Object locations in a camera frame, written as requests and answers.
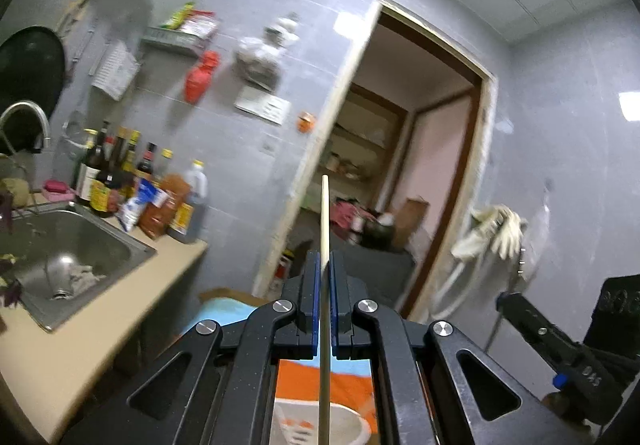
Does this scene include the wooden chopstick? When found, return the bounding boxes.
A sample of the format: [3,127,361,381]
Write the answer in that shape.
[318,174,331,445]

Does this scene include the dark grey cabinet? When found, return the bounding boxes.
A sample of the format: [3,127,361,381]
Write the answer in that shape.
[290,224,417,311]

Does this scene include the white rubber gloves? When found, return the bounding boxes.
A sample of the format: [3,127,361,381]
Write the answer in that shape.
[451,204,526,262]

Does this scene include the stainless steel sink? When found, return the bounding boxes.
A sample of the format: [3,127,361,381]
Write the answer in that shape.
[1,201,156,332]

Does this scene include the orange wall hook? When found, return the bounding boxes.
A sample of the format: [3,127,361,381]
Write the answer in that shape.
[297,111,316,134]

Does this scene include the white wall socket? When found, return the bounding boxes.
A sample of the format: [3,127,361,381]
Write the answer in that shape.
[234,85,291,125]

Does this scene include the large clear oil bottle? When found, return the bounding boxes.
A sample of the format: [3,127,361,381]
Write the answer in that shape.
[167,160,208,245]

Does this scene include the red plastic bag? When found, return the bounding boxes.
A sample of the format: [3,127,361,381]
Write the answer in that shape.
[183,50,220,105]

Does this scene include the wooden door frame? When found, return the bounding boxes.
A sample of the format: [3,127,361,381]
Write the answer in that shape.
[250,0,499,321]

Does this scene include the brown snack bag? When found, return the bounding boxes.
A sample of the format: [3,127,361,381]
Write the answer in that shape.
[138,174,191,240]

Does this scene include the metal wall shelf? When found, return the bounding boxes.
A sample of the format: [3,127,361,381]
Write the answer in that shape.
[142,23,218,57]

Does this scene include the white utensil holder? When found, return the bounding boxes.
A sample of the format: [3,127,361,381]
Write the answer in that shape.
[269,398,374,445]

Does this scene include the white box on wall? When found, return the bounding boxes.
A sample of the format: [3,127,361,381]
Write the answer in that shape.
[91,41,140,101]

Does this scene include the black wok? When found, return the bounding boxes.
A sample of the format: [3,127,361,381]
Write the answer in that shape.
[1,26,66,120]

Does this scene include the striped blue orange brown cloth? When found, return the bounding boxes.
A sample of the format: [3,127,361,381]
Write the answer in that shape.
[186,290,380,444]

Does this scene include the clear plastic bag on wall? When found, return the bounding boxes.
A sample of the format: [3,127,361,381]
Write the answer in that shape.
[234,12,299,93]

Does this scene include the wooden shelf unit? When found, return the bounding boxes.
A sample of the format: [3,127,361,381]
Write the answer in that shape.
[312,84,408,208]

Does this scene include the chrome faucet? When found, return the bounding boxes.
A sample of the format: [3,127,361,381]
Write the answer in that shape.
[1,100,51,154]

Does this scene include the white hose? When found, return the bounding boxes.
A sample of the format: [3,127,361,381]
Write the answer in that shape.
[424,249,490,321]

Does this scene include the dark soy sauce bottle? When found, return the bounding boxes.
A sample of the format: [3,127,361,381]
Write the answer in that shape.
[90,126,127,217]

